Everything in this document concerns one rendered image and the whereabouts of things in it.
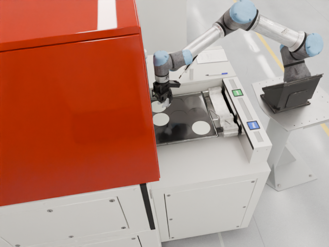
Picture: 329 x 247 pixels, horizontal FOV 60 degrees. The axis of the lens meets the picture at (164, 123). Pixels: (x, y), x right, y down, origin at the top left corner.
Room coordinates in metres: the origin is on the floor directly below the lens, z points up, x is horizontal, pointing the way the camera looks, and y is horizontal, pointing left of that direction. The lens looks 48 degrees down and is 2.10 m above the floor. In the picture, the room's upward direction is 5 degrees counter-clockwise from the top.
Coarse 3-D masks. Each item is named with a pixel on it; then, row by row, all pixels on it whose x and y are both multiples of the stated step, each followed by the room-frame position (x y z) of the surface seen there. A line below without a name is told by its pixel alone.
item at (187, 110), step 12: (180, 96) 1.30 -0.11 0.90; (192, 96) 1.29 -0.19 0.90; (168, 108) 1.20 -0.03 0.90; (180, 108) 1.19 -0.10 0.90; (192, 108) 1.18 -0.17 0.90; (204, 108) 1.17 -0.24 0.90; (180, 120) 1.10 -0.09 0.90; (192, 120) 1.09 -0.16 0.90; (204, 120) 1.08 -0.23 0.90; (156, 132) 1.02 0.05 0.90; (168, 132) 1.01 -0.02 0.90; (180, 132) 1.01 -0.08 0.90; (192, 132) 1.00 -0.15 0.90
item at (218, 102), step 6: (210, 96) 1.30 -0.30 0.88; (216, 96) 1.29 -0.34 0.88; (222, 96) 1.29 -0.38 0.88; (216, 102) 1.23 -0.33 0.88; (222, 102) 1.23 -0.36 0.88; (216, 108) 1.18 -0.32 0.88; (222, 108) 1.18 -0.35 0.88; (222, 114) 1.13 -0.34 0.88; (222, 132) 1.01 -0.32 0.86; (228, 132) 0.99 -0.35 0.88; (234, 132) 0.99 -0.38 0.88
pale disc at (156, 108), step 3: (153, 102) 1.26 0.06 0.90; (156, 102) 1.26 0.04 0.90; (153, 105) 1.24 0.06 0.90; (156, 105) 1.23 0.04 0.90; (159, 105) 1.23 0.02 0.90; (153, 108) 1.21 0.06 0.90; (156, 108) 1.21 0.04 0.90; (159, 108) 1.21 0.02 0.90; (162, 108) 1.20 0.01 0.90; (153, 111) 1.19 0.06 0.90; (156, 111) 1.18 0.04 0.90; (159, 111) 1.18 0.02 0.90
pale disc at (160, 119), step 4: (156, 116) 1.14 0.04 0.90; (160, 116) 1.14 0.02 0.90; (164, 116) 1.14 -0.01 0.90; (156, 120) 1.11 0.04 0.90; (160, 120) 1.11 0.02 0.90; (164, 120) 1.11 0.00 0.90; (168, 120) 1.10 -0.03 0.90; (156, 124) 1.08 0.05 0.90; (160, 124) 1.08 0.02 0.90; (164, 124) 1.07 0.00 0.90
